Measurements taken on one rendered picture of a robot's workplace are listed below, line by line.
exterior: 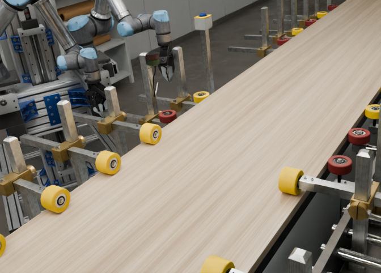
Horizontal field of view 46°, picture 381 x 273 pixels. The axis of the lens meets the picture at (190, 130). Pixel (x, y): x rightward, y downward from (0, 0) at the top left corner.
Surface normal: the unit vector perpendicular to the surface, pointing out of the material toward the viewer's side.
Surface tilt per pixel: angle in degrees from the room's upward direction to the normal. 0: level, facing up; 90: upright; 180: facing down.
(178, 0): 90
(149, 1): 90
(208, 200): 0
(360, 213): 90
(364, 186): 90
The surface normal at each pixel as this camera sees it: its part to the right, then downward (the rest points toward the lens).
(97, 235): -0.11, -0.89
